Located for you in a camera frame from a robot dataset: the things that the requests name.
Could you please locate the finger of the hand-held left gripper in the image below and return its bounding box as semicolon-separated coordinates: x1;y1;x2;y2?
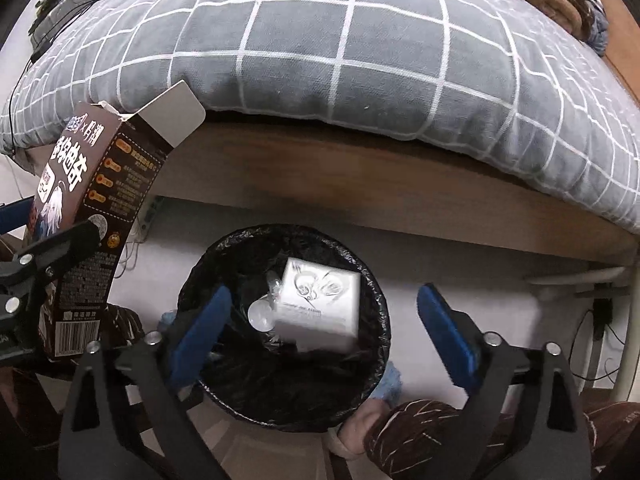
0;197;36;233
0;220;101;326

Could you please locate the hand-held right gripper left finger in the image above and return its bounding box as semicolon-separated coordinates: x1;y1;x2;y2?
57;285;233;480

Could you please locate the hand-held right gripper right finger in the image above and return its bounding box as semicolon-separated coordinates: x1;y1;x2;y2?
416;282;593;480

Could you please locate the bin with black liner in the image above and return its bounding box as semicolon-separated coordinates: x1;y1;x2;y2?
177;225;392;433

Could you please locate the brown cookie box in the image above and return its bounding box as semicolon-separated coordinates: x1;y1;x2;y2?
25;80;207;361

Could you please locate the small white box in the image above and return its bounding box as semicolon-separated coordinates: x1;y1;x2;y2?
274;256;362;356

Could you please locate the clear bubble wrap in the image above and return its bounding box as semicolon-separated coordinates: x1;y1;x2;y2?
247;270;283;333

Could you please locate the person's right leg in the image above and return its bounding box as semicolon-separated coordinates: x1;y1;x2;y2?
335;400;640;480

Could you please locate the white power strip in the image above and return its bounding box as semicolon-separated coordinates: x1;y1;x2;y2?
140;195;166;236

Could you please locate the grey suitcase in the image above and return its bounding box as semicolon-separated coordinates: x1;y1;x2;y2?
27;0;108;46

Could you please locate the wooden headboard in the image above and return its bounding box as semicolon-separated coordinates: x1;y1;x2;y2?
597;0;640;111

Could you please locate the white cable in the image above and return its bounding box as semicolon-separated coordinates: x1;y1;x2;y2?
112;230;146;281

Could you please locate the white metal table frame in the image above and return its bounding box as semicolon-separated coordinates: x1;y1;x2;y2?
527;240;640;393

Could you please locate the black cable bundle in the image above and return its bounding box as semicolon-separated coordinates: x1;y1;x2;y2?
570;297;626;386

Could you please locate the black charger cable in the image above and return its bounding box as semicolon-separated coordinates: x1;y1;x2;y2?
0;0;112;158

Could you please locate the wooden bed frame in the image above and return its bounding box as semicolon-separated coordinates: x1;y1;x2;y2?
145;115;626;266

